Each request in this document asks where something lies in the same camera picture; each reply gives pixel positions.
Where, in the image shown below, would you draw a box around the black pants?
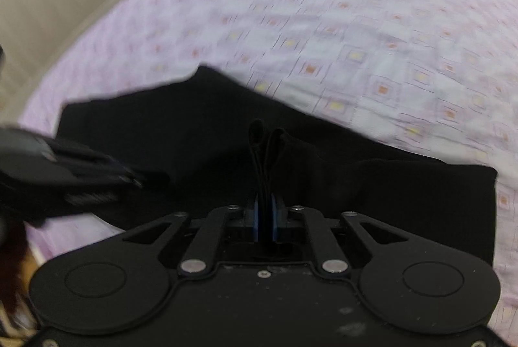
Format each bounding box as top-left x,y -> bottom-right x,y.
56,66 -> 497,262

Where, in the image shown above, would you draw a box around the purple patterned bed sheet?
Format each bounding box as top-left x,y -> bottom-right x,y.
19,0 -> 517,343

